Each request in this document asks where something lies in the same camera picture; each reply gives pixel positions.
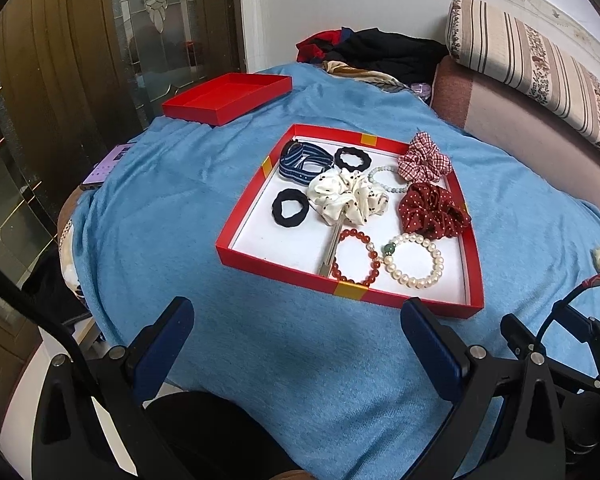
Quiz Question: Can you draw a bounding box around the red checked scrunchie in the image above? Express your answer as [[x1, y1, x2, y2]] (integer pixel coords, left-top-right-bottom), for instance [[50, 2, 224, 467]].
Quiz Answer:
[[397, 131, 454, 185]]

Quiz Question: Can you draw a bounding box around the white pearl bracelet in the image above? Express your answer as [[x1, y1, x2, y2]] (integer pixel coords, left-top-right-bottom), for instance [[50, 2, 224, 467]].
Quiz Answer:
[[382, 232, 445, 290]]

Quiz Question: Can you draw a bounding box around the red jewelry box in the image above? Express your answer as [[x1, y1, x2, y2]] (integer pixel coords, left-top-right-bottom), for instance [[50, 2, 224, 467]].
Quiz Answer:
[[215, 122, 485, 321]]

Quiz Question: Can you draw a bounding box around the red bead bracelet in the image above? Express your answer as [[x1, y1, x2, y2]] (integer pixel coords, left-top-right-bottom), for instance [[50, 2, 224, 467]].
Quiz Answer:
[[330, 227, 384, 289]]

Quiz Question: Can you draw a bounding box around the striped floral cushion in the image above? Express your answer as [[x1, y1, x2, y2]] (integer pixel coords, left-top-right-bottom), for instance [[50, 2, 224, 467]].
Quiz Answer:
[[444, 0, 600, 169]]

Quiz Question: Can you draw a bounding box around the blue blanket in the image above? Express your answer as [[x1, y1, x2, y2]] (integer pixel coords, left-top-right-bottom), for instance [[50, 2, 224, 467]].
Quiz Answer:
[[57, 62, 600, 480]]

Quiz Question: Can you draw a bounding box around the pale bead bracelet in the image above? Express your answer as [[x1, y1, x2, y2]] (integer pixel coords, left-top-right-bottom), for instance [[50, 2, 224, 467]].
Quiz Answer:
[[367, 165, 411, 194]]

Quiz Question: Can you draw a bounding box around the thick black cable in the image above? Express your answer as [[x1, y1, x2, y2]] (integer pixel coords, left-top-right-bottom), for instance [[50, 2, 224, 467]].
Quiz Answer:
[[0, 249, 101, 401]]

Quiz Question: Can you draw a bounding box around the red box lid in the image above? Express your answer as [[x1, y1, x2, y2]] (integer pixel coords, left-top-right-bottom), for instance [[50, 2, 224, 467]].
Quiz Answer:
[[161, 72, 294, 127]]

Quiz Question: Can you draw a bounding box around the patterned bedsheet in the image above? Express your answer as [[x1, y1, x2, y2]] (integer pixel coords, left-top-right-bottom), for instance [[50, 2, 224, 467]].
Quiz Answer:
[[57, 192, 97, 307]]

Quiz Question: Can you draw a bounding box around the white dotted scrunchie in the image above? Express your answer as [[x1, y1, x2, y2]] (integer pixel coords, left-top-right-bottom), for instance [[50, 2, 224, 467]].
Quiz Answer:
[[306, 167, 389, 226]]

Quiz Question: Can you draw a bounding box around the blue striped hair tie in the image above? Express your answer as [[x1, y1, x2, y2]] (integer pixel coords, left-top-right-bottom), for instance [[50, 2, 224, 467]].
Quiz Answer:
[[278, 139, 337, 182]]

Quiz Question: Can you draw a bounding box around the dark red dotted scrunchie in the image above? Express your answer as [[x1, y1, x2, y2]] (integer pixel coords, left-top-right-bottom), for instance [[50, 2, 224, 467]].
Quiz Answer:
[[397, 182, 473, 239]]

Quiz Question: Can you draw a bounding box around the black cable with patterned wrap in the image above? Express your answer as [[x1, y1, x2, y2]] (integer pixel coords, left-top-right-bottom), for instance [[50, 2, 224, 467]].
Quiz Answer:
[[534, 270, 600, 352]]

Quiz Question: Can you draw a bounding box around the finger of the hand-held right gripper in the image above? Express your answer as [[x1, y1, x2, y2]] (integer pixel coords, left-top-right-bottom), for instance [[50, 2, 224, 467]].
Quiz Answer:
[[500, 312, 600, 397]]

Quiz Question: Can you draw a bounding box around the red garment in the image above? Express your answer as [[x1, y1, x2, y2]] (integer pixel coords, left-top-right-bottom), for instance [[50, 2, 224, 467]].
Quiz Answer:
[[295, 30, 352, 64]]

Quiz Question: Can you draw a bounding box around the black garment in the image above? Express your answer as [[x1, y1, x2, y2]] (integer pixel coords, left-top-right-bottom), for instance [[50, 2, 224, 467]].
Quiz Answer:
[[330, 27, 449, 86]]

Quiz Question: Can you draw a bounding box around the scalloped black hair tie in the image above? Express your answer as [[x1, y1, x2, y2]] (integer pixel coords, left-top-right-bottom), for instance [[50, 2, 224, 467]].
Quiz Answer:
[[333, 145, 372, 171]]

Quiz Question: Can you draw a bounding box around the beige patterned scarf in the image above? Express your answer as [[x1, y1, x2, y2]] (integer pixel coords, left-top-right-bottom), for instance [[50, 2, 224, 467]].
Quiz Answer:
[[322, 60, 411, 94]]

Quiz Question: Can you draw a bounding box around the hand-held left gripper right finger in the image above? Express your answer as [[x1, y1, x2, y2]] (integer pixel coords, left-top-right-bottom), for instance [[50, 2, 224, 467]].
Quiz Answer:
[[400, 296, 567, 480]]

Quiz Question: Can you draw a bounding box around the wooden door with stained glass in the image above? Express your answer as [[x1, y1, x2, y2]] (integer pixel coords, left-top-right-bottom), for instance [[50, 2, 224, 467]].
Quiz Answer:
[[0, 0, 247, 311]]

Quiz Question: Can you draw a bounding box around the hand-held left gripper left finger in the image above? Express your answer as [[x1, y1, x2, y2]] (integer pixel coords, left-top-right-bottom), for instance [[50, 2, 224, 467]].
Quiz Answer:
[[30, 296, 196, 480]]

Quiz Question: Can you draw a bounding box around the smooth black hair tie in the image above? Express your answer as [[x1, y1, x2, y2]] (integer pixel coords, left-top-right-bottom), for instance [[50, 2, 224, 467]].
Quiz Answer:
[[271, 188, 311, 226]]

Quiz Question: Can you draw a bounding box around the silver hair clip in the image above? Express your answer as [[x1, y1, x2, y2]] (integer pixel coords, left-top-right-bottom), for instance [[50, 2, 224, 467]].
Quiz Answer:
[[317, 212, 347, 279]]

